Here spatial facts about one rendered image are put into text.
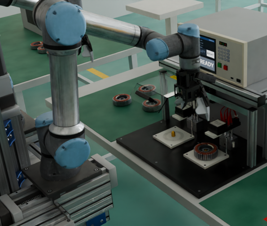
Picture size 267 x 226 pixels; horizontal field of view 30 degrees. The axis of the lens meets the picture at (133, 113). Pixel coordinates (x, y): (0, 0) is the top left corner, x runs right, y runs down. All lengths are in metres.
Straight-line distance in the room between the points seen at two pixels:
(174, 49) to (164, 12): 1.36
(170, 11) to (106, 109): 0.71
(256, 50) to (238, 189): 0.60
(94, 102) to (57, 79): 1.50
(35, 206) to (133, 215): 1.52
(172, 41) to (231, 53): 0.54
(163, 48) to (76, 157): 0.46
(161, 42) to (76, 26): 0.34
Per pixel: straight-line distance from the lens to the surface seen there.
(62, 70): 1.50
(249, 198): 2.10
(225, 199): 2.09
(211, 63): 2.28
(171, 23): 3.38
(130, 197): 3.39
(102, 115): 2.82
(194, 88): 1.77
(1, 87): 1.86
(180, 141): 2.43
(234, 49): 2.14
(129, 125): 2.68
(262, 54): 2.20
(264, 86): 2.18
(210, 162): 2.26
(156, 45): 1.64
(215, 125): 2.27
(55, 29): 1.43
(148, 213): 3.24
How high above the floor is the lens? 2.01
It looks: 27 degrees down
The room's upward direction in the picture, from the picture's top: 6 degrees counter-clockwise
